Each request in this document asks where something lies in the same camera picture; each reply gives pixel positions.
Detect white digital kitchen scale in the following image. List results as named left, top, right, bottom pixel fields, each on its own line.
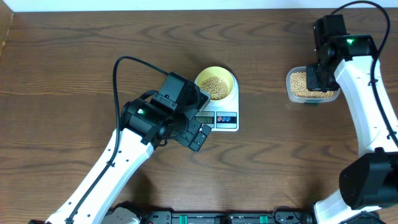
left=195, top=72, right=239, bottom=132

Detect soybeans in yellow bowl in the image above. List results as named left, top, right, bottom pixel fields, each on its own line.
left=200, top=77, right=229, bottom=100

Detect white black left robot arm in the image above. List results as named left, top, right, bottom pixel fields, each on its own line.
left=46, top=73, right=211, bottom=223

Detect clear plastic bean container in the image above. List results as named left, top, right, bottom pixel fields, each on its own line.
left=286, top=67, right=340, bottom=104

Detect yellow plastic bowl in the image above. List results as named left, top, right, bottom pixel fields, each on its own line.
left=195, top=67, right=238, bottom=101

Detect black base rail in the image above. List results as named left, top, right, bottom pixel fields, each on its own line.
left=139, top=209, right=315, bottom=224

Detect pile of soybeans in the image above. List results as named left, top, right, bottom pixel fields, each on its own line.
left=290, top=72, right=335, bottom=98

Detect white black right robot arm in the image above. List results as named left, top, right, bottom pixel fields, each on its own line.
left=307, top=14, right=397, bottom=223

